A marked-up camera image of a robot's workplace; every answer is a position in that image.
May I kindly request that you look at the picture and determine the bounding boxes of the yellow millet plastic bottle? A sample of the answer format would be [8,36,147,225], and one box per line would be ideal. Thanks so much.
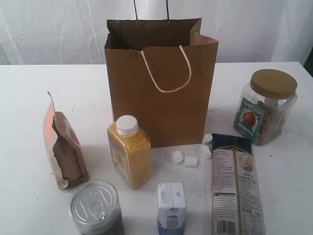
[107,115,152,189]

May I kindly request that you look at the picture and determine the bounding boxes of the dark jar with metal lid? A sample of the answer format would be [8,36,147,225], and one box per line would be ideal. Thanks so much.
[69,179,125,235]

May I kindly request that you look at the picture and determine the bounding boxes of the brown paper shopping bag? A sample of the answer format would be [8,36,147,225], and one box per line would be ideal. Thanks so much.
[105,18,219,147]

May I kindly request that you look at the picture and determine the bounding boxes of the white marshmallow by bag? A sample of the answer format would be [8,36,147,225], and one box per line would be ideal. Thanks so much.
[202,133,213,144]

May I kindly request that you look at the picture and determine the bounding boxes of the white marshmallow left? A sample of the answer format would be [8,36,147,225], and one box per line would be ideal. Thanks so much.
[171,150,184,164]

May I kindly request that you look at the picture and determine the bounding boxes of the white marshmallow middle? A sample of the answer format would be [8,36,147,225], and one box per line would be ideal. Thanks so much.
[184,156,198,168]

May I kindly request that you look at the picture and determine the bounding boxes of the white marshmallow right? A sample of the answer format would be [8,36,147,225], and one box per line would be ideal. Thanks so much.
[200,144,212,159]

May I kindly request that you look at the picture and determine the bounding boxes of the white blue milk carton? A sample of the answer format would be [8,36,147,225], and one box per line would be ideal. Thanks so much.
[157,182,187,235]

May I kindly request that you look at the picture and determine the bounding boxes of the torn kraft paper pouch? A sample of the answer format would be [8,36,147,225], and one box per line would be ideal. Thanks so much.
[43,92,89,190]

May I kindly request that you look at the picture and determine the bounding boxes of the clear nut jar gold lid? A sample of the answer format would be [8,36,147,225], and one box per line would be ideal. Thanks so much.
[234,69,297,146]

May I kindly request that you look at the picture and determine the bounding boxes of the long noodle package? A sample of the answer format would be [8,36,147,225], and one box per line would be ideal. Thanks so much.
[212,134,266,235]

